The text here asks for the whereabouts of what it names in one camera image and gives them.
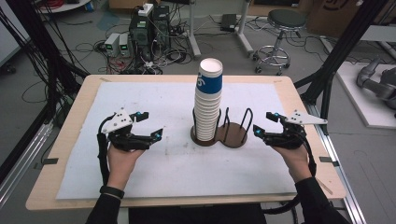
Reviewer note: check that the person's right hand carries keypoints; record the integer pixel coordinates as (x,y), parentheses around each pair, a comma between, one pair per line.
(294,161)

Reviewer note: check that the black tape piece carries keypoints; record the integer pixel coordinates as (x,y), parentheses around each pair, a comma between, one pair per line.
(327,160)
(50,161)

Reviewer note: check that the white foam mat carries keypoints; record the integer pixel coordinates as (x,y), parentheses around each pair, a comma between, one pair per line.
(155,174)

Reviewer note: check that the black box on floor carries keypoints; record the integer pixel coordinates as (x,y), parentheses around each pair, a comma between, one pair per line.
(228,21)

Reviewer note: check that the black computer tower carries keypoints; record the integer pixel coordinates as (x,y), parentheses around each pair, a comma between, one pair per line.
(140,34)
(162,25)

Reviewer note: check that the white round table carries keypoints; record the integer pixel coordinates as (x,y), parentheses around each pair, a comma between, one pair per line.
(67,6)

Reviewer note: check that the white platform board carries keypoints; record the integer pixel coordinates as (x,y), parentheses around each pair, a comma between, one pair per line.
(358,99)

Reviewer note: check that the cardboard box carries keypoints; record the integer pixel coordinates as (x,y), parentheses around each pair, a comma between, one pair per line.
(339,18)

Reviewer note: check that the black frame post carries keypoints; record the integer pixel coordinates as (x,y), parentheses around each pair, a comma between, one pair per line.
(40,46)
(339,53)

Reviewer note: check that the person's left hand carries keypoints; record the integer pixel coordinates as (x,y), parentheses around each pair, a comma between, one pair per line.
(121,165)

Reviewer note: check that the grey power supply unit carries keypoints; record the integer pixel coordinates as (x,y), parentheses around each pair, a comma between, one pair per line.
(111,45)
(124,45)

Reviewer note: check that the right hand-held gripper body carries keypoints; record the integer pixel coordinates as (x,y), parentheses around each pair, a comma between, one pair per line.
(291,135)

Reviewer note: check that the white desk leg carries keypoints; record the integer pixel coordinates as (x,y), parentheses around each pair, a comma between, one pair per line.
(193,31)
(244,31)

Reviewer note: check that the black round stool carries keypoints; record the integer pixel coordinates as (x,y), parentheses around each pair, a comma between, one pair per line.
(286,18)

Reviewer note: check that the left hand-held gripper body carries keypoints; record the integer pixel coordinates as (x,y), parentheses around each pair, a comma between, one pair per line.
(120,123)

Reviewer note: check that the black wristband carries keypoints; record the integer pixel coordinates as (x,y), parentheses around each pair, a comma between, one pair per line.
(112,191)

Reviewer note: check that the aluminium rail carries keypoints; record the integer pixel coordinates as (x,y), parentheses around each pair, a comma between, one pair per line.
(339,174)
(21,168)

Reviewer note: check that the thin wooden stick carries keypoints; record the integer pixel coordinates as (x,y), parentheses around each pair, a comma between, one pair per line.
(325,186)

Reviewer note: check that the white power strip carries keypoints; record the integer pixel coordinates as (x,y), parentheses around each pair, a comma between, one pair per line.
(145,9)

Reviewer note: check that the person's dark clothing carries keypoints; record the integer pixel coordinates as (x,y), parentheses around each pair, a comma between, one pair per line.
(196,214)

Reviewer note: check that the stack of paper cups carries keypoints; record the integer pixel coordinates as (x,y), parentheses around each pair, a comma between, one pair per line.
(207,109)

